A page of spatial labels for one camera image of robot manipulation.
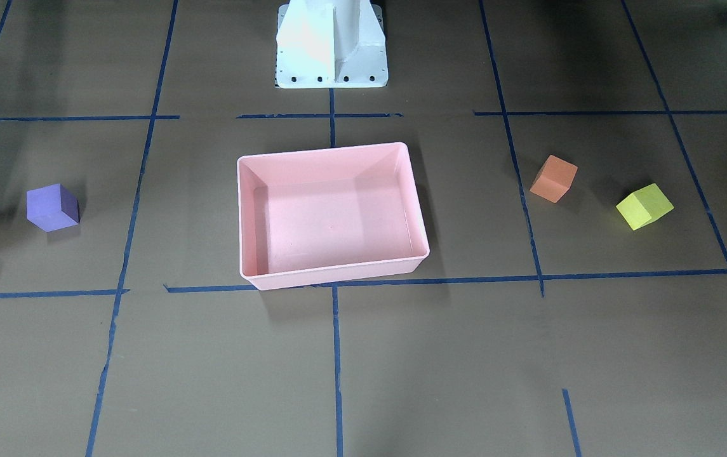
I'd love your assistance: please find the purple foam block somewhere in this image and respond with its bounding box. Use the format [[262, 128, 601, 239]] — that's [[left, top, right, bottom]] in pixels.
[[26, 184, 81, 232]]

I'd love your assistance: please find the orange foam block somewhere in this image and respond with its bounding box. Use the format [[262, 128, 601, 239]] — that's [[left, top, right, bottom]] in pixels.
[[530, 154, 578, 203]]

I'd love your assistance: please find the yellow foam block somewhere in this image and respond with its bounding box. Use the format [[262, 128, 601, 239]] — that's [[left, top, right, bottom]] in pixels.
[[615, 184, 674, 230]]

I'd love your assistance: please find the pink plastic bin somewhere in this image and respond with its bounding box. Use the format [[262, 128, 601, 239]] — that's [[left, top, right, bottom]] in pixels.
[[236, 142, 430, 290]]

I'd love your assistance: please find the white pedestal column base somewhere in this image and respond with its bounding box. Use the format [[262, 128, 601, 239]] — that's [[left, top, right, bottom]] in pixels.
[[274, 1, 389, 89]]

